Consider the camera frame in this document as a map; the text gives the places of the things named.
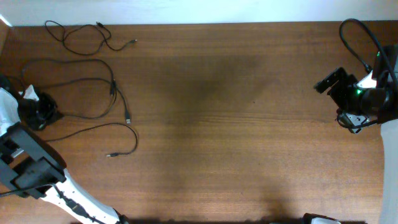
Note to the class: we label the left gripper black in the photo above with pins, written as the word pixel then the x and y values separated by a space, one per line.
pixel 40 111

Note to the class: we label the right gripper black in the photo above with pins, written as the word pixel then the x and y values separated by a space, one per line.
pixel 329 80

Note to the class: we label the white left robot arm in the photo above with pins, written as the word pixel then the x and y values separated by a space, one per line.
pixel 30 167

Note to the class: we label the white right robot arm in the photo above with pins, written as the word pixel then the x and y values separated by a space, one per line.
pixel 385 69

